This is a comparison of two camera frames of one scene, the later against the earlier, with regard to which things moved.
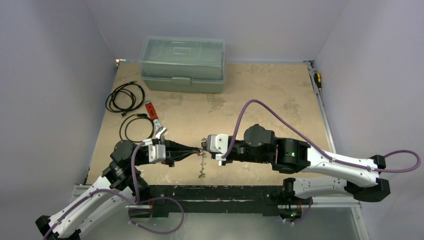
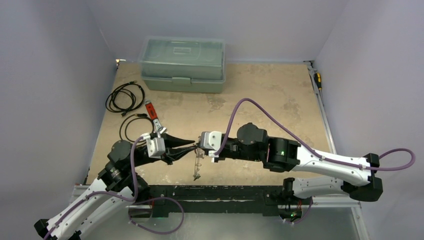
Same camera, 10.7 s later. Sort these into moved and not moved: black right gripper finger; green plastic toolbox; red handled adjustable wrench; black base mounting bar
Moved: black right gripper finger
Not moved: green plastic toolbox; black base mounting bar; red handled adjustable wrench
